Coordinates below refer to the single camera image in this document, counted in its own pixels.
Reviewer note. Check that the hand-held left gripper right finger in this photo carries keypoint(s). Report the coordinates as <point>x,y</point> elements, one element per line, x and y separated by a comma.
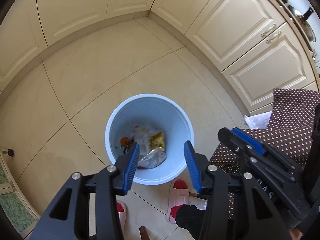
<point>192,165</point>

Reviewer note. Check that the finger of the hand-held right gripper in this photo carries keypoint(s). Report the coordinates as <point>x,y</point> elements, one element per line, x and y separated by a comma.
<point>250,140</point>
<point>237,145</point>

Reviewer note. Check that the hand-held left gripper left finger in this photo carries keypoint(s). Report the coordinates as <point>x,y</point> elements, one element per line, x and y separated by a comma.
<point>131,167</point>

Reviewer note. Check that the dark snack wrapper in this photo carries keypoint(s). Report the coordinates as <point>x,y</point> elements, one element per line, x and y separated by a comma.
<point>129,147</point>

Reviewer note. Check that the clear plastic wrapper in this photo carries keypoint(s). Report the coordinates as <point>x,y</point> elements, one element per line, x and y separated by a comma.
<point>153,158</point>

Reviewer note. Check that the orange peel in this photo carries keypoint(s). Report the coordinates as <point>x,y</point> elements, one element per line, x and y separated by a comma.
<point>124,141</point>

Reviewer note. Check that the white plastic bag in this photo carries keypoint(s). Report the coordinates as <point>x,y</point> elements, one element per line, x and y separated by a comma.
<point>142,135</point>

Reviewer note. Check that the yellow printed snack wrapper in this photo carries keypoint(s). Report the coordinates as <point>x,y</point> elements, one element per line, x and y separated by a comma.
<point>157,141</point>

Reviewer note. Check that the light blue trash bin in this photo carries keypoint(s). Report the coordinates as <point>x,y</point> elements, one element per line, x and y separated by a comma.
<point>150,110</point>

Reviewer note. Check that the person's right hand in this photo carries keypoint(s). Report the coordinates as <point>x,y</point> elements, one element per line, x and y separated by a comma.
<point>297,233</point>

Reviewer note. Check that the white cloth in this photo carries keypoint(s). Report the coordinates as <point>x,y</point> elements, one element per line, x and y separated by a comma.
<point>257,120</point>

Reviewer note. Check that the brown wooden leg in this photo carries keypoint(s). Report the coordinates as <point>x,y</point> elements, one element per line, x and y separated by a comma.
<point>144,233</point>
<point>193,194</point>

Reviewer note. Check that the pink slipper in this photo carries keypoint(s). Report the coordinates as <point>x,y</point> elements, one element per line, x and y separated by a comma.
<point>122,216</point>
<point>178,200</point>

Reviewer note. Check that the person's black trouser leg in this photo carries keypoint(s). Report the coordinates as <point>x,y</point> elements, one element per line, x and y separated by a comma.
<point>191,220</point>

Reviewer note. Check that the cream lower kitchen cabinets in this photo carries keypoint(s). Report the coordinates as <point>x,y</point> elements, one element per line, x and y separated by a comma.
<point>237,25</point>

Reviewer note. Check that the green patterned glass door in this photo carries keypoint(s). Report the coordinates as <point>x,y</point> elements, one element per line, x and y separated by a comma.
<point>15,200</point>

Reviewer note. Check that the black door stop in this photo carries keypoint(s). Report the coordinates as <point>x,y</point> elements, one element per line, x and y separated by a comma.
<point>10,152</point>

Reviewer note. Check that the steel wok with lid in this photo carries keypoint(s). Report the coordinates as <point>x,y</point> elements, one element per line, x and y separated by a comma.
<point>303,22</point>

